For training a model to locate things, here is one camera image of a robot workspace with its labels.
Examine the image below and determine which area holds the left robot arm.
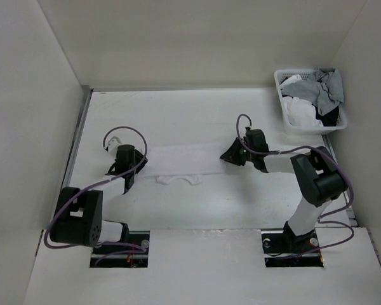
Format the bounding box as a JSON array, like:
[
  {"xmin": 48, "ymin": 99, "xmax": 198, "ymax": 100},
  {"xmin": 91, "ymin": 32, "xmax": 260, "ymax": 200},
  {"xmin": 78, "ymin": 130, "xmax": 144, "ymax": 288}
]
[{"xmin": 49, "ymin": 144, "xmax": 147, "ymax": 254}]

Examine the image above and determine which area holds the white tank top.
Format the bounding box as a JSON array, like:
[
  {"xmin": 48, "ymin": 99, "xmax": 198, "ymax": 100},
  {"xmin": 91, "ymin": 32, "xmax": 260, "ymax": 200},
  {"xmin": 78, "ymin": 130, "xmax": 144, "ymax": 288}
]
[{"xmin": 138, "ymin": 143, "xmax": 226, "ymax": 185}]

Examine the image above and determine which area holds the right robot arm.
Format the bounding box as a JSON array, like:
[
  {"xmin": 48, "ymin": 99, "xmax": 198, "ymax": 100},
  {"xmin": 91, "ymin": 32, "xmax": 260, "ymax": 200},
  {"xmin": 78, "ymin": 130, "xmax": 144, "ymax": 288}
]
[{"xmin": 220, "ymin": 129, "xmax": 348, "ymax": 252}]

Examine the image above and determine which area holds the metal left table rail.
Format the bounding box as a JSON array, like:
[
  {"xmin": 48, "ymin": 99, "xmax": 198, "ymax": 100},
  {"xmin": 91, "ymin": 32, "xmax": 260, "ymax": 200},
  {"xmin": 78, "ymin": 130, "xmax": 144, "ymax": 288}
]
[{"xmin": 52, "ymin": 85, "xmax": 93, "ymax": 229}]

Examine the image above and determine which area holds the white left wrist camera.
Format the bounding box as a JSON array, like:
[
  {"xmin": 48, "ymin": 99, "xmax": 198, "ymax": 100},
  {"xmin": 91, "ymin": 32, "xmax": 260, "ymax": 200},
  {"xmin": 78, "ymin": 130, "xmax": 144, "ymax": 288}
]
[{"xmin": 104, "ymin": 136, "xmax": 122, "ymax": 156}]

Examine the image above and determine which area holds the white front cover board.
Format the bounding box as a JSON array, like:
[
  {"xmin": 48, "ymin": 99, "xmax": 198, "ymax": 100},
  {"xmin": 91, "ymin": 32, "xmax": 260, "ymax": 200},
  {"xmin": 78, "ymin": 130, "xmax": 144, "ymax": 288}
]
[{"xmin": 24, "ymin": 228, "xmax": 381, "ymax": 304}]

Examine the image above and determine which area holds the white plastic laundry basket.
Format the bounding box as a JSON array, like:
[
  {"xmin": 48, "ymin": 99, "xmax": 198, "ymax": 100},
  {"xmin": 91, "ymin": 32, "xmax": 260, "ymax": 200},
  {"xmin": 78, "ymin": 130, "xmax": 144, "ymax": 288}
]
[{"xmin": 274, "ymin": 68, "xmax": 349, "ymax": 135}]

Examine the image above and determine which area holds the black garment in basket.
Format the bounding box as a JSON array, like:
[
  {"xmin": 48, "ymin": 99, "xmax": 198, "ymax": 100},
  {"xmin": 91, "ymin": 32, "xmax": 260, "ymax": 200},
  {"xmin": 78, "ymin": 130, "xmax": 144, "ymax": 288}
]
[{"xmin": 315, "ymin": 107, "xmax": 340, "ymax": 127}]

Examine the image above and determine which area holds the white garment in basket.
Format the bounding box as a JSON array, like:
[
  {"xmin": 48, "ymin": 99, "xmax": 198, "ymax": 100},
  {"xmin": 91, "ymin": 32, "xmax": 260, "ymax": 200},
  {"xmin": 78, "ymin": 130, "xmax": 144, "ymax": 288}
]
[{"xmin": 280, "ymin": 74, "xmax": 323, "ymax": 128}]

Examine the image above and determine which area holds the grey tank top in basket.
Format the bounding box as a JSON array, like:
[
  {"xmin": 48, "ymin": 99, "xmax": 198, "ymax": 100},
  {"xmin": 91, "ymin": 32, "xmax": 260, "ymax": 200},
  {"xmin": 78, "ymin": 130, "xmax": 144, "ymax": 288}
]
[{"xmin": 281, "ymin": 68, "xmax": 344, "ymax": 116}]

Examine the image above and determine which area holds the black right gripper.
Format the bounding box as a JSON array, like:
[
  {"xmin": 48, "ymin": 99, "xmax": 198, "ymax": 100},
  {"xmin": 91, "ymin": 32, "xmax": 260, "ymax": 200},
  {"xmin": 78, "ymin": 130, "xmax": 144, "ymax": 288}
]
[{"xmin": 220, "ymin": 137, "xmax": 255, "ymax": 166}]

